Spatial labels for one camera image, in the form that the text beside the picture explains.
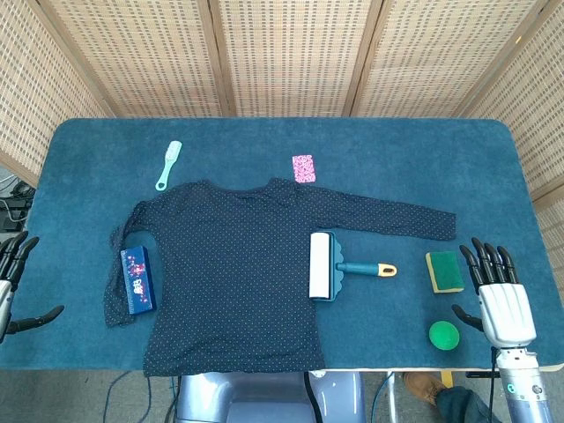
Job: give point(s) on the mint green brush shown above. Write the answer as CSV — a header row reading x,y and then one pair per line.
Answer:
x,y
169,161

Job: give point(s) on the blue printed carton box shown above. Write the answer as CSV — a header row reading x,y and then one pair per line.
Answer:
x,y
137,279

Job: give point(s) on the woven bamboo screen panel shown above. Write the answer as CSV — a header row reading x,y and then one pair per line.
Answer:
x,y
291,57
145,57
440,57
31,88
537,114

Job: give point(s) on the navy polka dot shirt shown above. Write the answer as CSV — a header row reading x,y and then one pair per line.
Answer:
x,y
229,264

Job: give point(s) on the brown shoe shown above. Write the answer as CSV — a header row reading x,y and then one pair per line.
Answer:
x,y
423,388

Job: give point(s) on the green yellow sponge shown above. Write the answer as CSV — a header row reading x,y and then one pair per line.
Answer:
x,y
445,269

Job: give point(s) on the black bar under table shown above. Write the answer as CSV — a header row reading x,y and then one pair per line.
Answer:
x,y
480,374

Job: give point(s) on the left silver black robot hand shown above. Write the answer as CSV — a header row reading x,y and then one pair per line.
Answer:
x,y
13,260

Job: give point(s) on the blue carpet table cover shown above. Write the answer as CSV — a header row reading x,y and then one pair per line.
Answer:
x,y
388,154

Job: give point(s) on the pink patterned card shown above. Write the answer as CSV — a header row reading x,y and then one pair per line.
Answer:
x,y
304,168

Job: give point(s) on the silver-blue robot base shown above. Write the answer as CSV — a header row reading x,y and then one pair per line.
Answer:
x,y
247,396

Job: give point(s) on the green ball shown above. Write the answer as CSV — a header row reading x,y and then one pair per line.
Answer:
x,y
444,335

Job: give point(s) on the blue jeans leg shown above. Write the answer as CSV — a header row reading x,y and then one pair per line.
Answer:
x,y
462,407

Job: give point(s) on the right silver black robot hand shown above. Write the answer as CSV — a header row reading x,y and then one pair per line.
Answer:
x,y
504,313

